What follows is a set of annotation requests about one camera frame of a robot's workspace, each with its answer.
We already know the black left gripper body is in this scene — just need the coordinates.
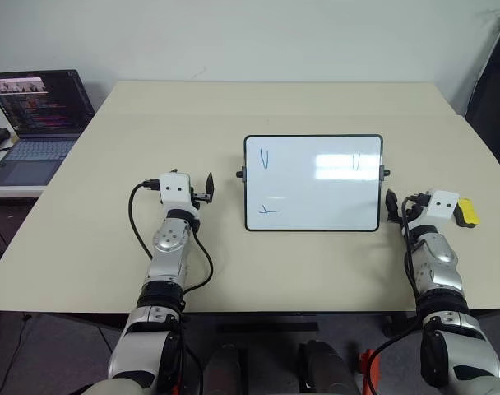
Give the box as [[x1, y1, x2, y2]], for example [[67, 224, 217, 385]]
[[190, 185, 215, 209]]

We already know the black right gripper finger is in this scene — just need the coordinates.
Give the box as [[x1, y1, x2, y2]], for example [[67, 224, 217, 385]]
[[385, 189, 400, 224]]

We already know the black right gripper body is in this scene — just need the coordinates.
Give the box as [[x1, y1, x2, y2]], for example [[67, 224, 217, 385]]
[[398, 192, 431, 226]]

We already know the yellow whiteboard eraser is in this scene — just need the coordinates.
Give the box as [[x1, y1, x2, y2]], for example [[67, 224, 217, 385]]
[[452, 198, 481, 228]]

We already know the black-framed whiteboard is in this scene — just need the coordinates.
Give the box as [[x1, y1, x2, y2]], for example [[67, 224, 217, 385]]
[[236, 133, 391, 233]]

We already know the black folded panel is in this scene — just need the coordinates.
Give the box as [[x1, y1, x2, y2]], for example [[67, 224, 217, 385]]
[[465, 12, 500, 184]]

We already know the orange plastic part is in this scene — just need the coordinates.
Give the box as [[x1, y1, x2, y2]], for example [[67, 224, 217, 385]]
[[358, 348, 383, 384]]

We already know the dark rounded shape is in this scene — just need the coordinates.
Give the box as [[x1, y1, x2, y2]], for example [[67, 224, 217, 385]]
[[298, 340, 360, 395]]

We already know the open grey laptop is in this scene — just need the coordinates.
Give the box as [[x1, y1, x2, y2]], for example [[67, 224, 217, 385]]
[[0, 69, 96, 187]]

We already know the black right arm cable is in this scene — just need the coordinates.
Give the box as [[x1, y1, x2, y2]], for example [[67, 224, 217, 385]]
[[363, 196, 430, 395]]

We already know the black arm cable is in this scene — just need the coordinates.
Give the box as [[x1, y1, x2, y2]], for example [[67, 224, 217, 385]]
[[363, 196, 430, 395], [128, 178, 215, 294]]

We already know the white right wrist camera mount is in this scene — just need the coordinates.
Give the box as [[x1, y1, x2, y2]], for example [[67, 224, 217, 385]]
[[425, 189, 459, 225]]

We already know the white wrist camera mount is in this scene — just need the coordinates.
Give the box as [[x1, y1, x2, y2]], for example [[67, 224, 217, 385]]
[[425, 189, 459, 225], [158, 172, 193, 206]]

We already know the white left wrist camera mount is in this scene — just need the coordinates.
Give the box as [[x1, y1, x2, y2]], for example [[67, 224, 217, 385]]
[[158, 172, 193, 206]]

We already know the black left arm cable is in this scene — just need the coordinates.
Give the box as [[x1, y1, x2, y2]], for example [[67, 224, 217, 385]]
[[128, 178, 215, 294]]

